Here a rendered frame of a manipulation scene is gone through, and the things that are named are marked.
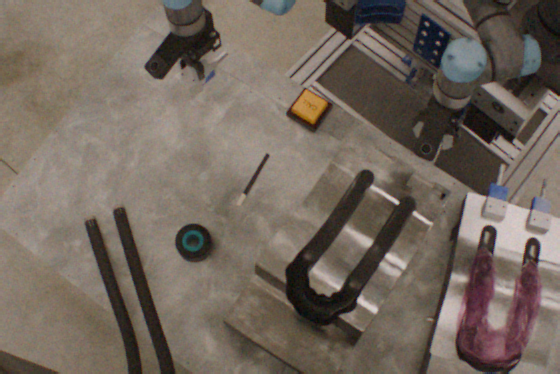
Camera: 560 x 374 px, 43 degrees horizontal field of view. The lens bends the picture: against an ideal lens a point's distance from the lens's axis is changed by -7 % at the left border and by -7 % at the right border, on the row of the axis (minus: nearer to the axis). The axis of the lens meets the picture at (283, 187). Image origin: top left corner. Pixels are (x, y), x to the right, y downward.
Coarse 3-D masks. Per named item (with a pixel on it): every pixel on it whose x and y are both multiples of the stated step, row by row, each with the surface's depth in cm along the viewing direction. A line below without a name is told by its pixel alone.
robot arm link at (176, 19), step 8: (168, 0) 134; (176, 0) 133; (184, 0) 134; (192, 0) 135; (200, 0) 138; (168, 8) 137; (176, 8) 135; (184, 8) 136; (192, 8) 137; (200, 8) 140; (168, 16) 140; (176, 16) 138; (184, 16) 138; (192, 16) 140; (200, 16) 142; (176, 24) 141; (184, 24) 141
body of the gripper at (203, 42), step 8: (208, 16) 148; (208, 24) 150; (200, 32) 147; (208, 32) 153; (216, 32) 153; (200, 40) 153; (208, 40) 153; (192, 48) 152; (200, 48) 152; (208, 48) 157; (216, 48) 157; (184, 56) 154; (192, 56) 152; (200, 56) 156; (192, 64) 154
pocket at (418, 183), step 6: (414, 174) 166; (420, 174) 165; (414, 180) 166; (420, 180) 166; (426, 180) 165; (408, 186) 166; (414, 186) 166; (420, 186) 166; (426, 186) 166; (432, 186) 165; (420, 192) 165; (426, 192) 165
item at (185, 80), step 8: (224, 56) 170; (184, 72) 166; (176, 80) 167; (184, 80) 165; (192, 80) 165; (208, 80) 169; (184, 88) 167; (192, 88) 165; (200, 88) 168; (192, 96) 168
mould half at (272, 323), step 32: (352, 160) 165; (320, 192) 163; (384, 192) 163; (416, 192) 162; (448, 192) 162; (288, 224) 158; (320, 224) 160; (352, 224) 161; (384, 224) 161; (416, 224) 160; (288, 256) 153; (352, 256) 157; (256, 288) 159; (320, 288) 151; (384, 288) 153; (224, 320) 157; (256, 320) 156; (288, 320) 156; (352, 320) 149; (288, 352) 154; (320, 352) 154
